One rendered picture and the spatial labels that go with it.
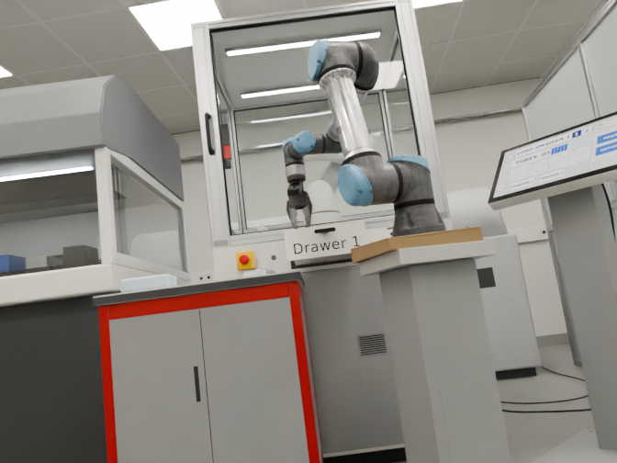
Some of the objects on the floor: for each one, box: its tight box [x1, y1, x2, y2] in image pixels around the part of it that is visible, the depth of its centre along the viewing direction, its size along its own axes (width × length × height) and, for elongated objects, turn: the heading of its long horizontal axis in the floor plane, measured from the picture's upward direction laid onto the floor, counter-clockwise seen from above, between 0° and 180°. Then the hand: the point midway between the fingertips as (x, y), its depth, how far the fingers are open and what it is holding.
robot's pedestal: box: [359, 240, 511, 463], centre depth 135 cm, size 30×30×76 cm
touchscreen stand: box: [532, 184, 617, 463], centre depth 175 cm, size 50×45×102 cm
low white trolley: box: [93, 270, 323, 463], centre depth 170 cm, size 58×62×76 cm
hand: (301, 227), depth 187 cm, fingers open, 3 cm apart
